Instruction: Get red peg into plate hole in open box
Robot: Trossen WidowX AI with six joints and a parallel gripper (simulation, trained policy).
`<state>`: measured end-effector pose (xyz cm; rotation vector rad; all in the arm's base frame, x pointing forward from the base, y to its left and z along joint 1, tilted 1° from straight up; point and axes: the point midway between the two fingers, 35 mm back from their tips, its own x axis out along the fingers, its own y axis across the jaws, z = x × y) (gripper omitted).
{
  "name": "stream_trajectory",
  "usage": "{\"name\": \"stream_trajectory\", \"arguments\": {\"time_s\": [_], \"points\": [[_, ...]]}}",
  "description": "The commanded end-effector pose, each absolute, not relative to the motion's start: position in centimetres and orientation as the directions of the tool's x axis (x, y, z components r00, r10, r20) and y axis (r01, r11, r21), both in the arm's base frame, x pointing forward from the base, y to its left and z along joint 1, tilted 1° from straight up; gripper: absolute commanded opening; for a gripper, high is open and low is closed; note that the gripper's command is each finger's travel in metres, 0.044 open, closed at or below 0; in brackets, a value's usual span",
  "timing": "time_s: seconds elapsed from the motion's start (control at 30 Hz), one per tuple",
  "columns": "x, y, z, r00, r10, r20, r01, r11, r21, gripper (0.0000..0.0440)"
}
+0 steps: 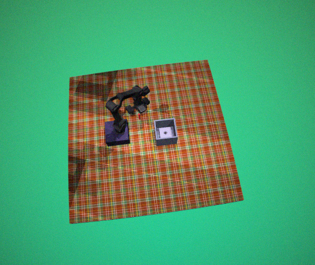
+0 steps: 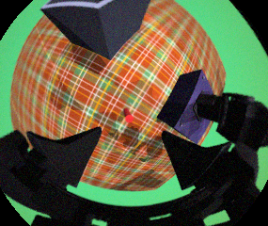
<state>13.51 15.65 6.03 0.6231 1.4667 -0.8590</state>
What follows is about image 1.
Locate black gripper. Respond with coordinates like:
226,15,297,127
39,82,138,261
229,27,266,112
125,97,150,114

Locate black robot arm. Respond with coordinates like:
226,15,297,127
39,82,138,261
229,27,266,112
106,86,150,135

